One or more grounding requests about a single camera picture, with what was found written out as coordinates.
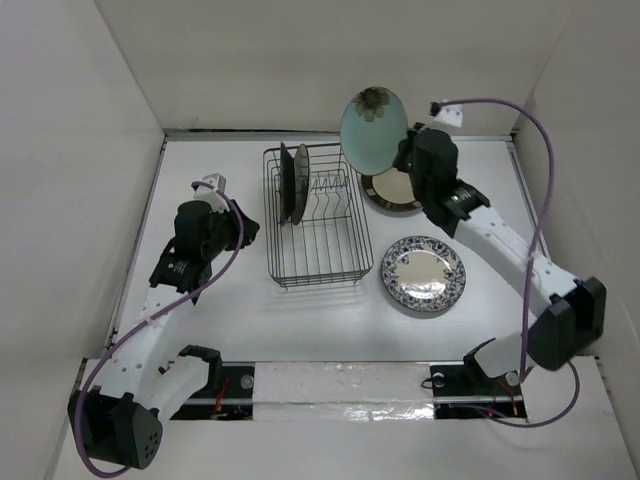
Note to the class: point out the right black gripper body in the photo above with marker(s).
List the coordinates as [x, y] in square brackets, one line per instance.
[405, 159]

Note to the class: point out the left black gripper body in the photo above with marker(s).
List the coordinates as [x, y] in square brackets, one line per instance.
[226, 232]

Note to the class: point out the teal flower plate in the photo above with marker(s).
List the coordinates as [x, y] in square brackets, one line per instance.
[372, 125]

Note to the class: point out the brown rimmed cream plate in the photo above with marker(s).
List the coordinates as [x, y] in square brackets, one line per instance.
[287, 184]

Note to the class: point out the tree pattern cream plate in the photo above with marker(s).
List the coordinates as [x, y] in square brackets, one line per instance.
[302, 177]

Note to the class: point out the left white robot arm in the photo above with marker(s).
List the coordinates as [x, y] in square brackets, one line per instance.
[119, 413]

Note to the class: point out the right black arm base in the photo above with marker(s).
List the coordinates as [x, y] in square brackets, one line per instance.
[455, 379]

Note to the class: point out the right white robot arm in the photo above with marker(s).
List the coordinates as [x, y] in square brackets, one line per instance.
[562, 314]

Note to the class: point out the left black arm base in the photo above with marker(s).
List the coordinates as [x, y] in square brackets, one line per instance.
[237, 382]

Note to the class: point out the black striped rim plate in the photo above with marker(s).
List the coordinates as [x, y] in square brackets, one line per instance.
[391, 190]

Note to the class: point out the blue floral pattern plate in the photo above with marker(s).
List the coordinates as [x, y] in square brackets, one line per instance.
[423, 274]

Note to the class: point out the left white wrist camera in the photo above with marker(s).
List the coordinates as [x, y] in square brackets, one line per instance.
[211, 190]

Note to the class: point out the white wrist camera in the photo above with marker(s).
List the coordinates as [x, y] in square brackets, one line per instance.
[447, 114]
[211, 190]

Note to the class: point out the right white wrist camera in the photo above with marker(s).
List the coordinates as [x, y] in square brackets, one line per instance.
[447, 114]

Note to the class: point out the grey wire dish rack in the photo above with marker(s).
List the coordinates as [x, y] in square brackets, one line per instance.
[331, 243]

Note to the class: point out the metal rail bar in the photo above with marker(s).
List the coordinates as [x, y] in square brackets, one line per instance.
[428, 398]

